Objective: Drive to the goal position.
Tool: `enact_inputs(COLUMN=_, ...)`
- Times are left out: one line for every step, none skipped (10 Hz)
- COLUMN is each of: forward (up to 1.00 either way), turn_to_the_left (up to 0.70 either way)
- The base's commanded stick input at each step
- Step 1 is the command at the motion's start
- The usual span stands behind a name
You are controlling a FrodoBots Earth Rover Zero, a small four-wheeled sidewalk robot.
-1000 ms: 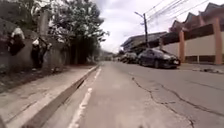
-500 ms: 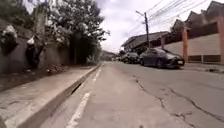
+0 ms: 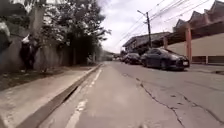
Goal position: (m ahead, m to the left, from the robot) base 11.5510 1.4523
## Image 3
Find grey asphalt road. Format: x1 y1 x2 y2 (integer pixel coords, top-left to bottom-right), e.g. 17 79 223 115
38 60 224 128

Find building with red pillars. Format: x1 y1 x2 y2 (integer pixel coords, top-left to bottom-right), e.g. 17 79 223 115
151 0 224 66

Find overhead wires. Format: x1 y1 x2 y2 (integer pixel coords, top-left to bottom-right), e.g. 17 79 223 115
114 0 214 48

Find concrete kerb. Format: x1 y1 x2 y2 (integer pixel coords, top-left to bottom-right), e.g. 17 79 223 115
14 63 103 128

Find dark car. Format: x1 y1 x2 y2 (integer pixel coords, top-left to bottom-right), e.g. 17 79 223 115
139 47 191 72
123 52 143 66

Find grey concrete wall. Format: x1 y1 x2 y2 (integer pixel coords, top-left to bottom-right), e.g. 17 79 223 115
0 5 101 73

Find concrete pavement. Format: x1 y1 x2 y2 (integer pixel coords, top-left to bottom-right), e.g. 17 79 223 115
0 65 98 128
186 63 224 75

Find utility pole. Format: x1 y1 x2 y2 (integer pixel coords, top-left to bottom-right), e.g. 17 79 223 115
136 9 153 50

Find row of trees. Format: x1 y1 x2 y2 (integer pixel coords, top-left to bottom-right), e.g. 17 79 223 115
42 0 113 66

